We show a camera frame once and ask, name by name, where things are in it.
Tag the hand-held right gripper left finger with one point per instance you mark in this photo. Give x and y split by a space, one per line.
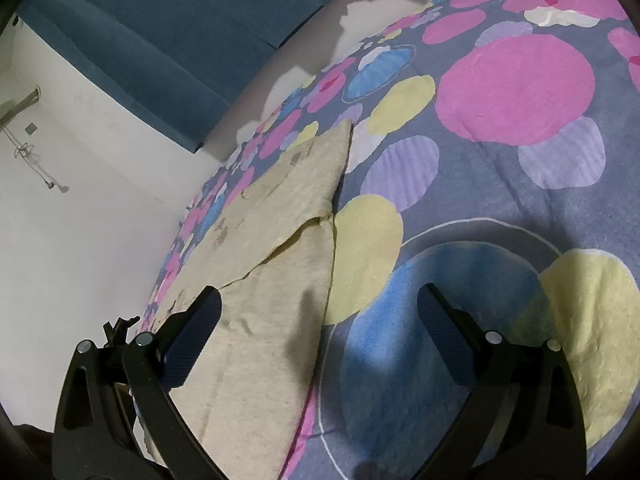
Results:
196 327

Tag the grey wall socket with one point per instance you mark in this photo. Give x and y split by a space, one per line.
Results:
31 129

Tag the dotted grey bed blanket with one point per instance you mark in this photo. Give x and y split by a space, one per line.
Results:
500 185

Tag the metal wall bar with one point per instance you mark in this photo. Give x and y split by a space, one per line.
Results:
20 102

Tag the beige small garment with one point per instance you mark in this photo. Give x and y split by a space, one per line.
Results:
280 310

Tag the teal upholstered headboard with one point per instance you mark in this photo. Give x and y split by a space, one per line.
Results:
150 35

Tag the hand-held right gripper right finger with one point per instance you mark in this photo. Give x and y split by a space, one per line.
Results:
444 327

